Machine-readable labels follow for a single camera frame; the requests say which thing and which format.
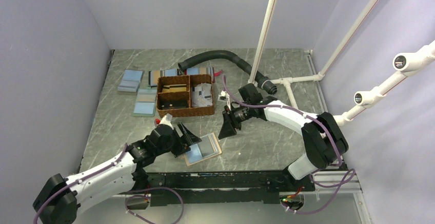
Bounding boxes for grey cards in basket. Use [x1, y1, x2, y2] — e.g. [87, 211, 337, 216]
[191, 83, 213, 107]

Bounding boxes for blue card stack far left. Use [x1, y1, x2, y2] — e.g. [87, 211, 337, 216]
[117, 69, 144, 93]

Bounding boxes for black corrugated hose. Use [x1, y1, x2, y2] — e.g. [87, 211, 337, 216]
[177, 50, 278, 95]

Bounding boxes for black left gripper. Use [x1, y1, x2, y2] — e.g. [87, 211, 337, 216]
[155, 121, 201, 157]

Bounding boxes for aluminium frame rail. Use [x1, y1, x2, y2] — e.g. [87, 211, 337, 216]
[54, 173, 369, 224]

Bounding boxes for tan leather card holder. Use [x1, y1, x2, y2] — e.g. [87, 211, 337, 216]
[183, 132, 223, 167]

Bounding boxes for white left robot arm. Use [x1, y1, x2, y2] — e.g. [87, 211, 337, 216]
[32, 114, 201, 223]

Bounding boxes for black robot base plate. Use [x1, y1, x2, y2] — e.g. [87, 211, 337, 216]
[127, 170, 315, 207]

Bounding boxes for brown woven divided basket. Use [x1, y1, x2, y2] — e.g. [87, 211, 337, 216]
[156, 74, 215, 117]

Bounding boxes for blue credit cards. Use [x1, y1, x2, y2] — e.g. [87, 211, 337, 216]
[185, 134, 220, 165]

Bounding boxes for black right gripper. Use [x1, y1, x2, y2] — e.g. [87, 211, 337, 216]
[218, 103, 252, 139]

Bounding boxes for white PVC pipe frame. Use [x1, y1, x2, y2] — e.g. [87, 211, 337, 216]
[249, 0, 434, 126]

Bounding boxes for row of cards behind basket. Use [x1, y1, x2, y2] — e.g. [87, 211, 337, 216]
[148, 67, 222, 87]

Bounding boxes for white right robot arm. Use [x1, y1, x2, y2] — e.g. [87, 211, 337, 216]
[218, 84, 349, 191]

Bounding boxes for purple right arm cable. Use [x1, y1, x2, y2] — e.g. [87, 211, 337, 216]
[221, 74, 356, 215]

